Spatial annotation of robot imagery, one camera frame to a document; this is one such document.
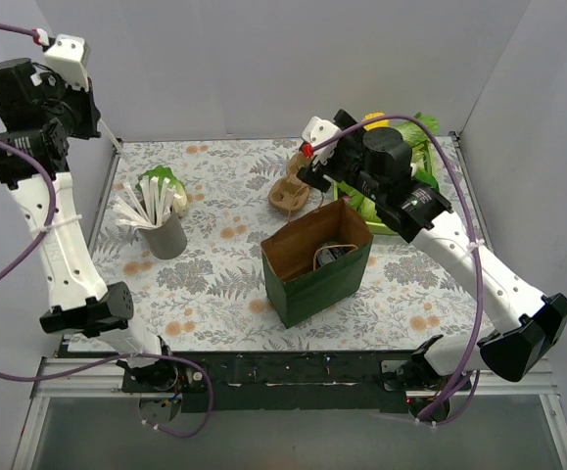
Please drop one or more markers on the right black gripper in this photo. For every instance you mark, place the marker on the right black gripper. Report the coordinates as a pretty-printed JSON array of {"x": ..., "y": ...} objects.
[{"x": 319, "y": 172}]

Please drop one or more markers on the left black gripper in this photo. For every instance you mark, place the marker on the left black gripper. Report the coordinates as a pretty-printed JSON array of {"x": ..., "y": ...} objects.
[{"x": 89, "y": 110}]

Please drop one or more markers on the single white straw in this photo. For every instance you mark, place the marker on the single white straw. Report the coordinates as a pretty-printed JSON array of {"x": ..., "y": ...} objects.
[{"x": 111, "y": 136}]

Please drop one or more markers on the brown green paper bag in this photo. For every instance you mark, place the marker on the brown green paper bag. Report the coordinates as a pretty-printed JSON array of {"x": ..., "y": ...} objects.
[{"x": 294, "y": 285}]

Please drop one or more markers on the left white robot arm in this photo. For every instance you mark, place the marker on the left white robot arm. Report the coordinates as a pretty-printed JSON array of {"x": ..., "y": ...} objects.
[{"x": 39, "y": 112}]

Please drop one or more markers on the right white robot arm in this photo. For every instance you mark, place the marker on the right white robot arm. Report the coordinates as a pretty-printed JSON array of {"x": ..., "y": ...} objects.
[{"x": 526, "y": 322}]

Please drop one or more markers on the green plastic basket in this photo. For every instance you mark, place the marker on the green plastic basket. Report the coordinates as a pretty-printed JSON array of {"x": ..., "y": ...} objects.
[{"x": 381, "y": 227}]

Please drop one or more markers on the yellow leafy vegetable toy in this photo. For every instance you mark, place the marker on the yellow leafy vegetable toy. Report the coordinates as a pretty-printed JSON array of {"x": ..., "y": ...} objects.
[{"x": 372, "y": 123}]

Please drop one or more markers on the large napa cabbage toy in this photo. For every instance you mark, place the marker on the large napa cabbage toy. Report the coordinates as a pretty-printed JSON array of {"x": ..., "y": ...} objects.
[{"x": 417, "y": 139}]

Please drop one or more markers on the small bok choy toy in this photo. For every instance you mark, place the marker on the small bok choy toy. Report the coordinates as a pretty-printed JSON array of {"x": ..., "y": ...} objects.
[{"x": 170, "y": 183}]

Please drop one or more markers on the grey straw holder cup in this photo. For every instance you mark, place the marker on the grey straw holder cup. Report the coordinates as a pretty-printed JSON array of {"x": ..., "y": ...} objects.
[{"x": 167, "y": 241}]

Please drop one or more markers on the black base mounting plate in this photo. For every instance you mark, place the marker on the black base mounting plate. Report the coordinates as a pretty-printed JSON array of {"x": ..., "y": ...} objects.
[{"x": 342, "y": 380}]

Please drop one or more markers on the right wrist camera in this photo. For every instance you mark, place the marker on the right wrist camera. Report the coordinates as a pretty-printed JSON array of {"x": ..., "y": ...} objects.
[{"x": 317, "y": 131}]

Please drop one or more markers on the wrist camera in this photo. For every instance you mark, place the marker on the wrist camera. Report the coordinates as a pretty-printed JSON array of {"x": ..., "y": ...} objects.
[
  {"x": 68, "y": 58},
  {"x": 317, "y": 131}
]

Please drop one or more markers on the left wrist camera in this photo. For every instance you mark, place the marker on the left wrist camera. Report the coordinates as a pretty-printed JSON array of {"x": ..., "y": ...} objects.
[{"x": 68, "y": 58}]

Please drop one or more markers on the aluminium frame rail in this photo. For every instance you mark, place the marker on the aluminium frame rail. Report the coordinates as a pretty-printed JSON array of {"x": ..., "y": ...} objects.
[{"x": 87, "y": 422}]

